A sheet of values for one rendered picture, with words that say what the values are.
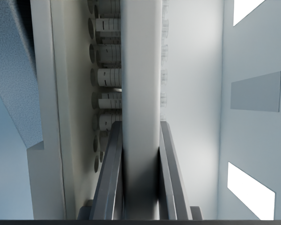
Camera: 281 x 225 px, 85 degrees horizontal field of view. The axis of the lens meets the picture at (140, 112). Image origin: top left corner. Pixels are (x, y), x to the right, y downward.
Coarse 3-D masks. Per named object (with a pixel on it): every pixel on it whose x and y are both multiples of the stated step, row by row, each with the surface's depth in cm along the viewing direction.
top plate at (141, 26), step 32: (128, 0) 7; (160, 0) 7; (128, 32) 7; (160, 32) 7; (128, 64) 7; (160, 64) 8; (128, 96) 8; (128, 128) 8; (128, 160) 8; (128, 192) 8
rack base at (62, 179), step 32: (32, 0) 7; (64, 0) 7; (64, 32) 7; (64, 64) 7; (96, 64) 13; (64, 96) 8; (64, 128) 8; (32, 160) 8; (64, 160) 8; (32, 192) 8; (64, 192) 8
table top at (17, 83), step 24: (0, 0) 8; (24, 0) 9; (0, 24) 9; (24, 24) 9; (0, 48) 9; (24, 48) 9; (0, 72) 10; (24, 72) 10; (0, 96) 11; (24, 96) 11; (24, 120) 12
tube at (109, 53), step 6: (90, 48) 11; (96, 48) 11; (102, 48) 11; (108, 48) 11; (114, 48) 11; (120, 48) 11; (162, 48) 11; (90, 54) 11; (96, 54) 11; (102, 54) 11; (108, 54) 11; (114, 54) 11; (120, 54) 11; (162, 54) 11; (96, 60) 11; (102, 60) 11; (108, 60) 11; (114, 60) 11; (120, 60) 11; (162, 60) 11
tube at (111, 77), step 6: (96, 72) 11; (102, 72) 11; (108, 72) 11; (114, 72) 11; (120, 72) 11; (162, 72) 11; (96, 78) 11; (102, 78) 11; (108, 78) 11; (114, 78) 11; (120, 78) 11; (162, 78) 11; (96, 84) 11; (102, 84) 11; (108, 84) 11; (114, 84) 11; (120, 84) 12; (162, 84) 12
